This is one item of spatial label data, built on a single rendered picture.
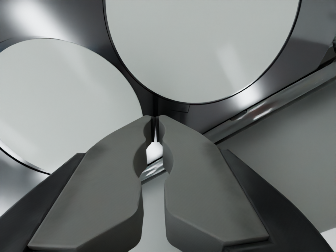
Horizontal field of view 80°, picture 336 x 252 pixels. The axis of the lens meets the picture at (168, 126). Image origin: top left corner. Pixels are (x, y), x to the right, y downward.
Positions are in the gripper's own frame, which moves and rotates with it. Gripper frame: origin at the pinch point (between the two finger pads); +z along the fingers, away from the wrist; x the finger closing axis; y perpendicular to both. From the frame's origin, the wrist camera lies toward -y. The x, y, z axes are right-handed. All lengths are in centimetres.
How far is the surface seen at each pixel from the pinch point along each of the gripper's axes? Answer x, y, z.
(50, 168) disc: -8.0, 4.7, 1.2
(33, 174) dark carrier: -9.4, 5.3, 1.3
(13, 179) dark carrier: -11.1, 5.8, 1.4
